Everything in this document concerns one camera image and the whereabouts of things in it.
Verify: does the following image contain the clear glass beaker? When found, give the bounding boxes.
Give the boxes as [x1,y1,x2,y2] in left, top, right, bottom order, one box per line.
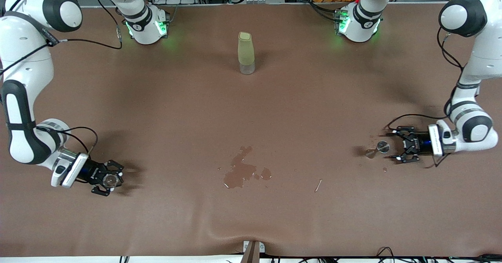
[103,173,121,188]

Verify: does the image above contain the steel double jigger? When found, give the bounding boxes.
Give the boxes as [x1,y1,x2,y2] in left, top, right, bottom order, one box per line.
[365,140,390,159]

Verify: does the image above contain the brown table mat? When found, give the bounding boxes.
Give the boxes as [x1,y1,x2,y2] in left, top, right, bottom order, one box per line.
[0,2,502,258]

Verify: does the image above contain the large brown liquid puddle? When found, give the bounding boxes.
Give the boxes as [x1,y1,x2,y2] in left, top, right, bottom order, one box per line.
[223,146,260,189]

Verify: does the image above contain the green translucent bottle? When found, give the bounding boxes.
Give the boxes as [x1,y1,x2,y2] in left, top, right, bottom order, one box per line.
[238,32,256,75]

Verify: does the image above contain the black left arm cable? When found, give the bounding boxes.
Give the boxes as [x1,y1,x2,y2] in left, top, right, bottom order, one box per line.
[386,27,467,169]

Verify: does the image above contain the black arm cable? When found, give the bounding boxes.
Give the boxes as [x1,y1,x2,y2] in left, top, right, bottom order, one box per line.
[0,0,123,156]
[386,27,467,169]

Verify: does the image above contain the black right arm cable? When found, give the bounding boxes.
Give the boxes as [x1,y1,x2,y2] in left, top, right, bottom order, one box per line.
[0,0,123,156]

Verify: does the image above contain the black floor cables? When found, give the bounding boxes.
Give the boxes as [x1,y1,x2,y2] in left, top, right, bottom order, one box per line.
[376,247,502,263]

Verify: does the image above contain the metal table clamp bracket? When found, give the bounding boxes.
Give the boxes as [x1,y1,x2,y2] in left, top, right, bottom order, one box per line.
[240,240,266,263]

